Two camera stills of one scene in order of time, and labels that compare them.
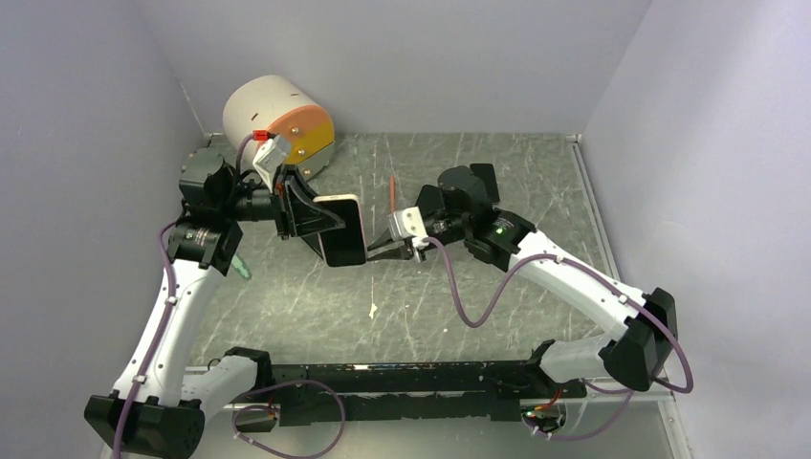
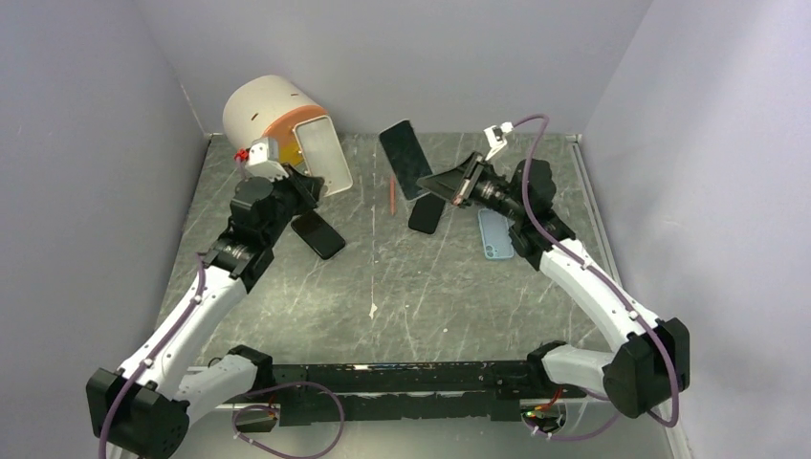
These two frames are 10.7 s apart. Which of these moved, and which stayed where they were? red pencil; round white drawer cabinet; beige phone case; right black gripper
Moved: right black gripper; beige phone case
Stayed: round white drawer cabinet; red pencil
